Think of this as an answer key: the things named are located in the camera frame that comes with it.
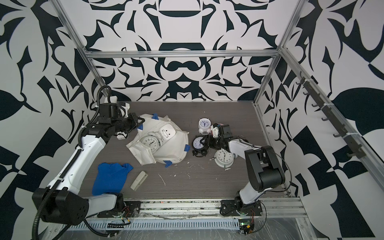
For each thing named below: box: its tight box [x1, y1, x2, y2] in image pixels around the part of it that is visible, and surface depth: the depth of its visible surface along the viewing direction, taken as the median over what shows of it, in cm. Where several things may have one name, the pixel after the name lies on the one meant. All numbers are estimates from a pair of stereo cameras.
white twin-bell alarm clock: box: [137, 131, 163, 155], surface depth 93 cm
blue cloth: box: [92, 163, 134, 196], surface depth 84 cm
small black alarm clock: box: [192, 135, 208, 158], surface depth 93 cm
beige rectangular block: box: [130, 170, 148, 192], surface depth 82 cm
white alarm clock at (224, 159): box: [214, 148, 238, 169], surface depth 89 cm
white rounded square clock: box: [159, 123, 177, 140], surface depth 98 cm
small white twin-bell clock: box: [198, 117, 212, 135], surface depth 105 cm
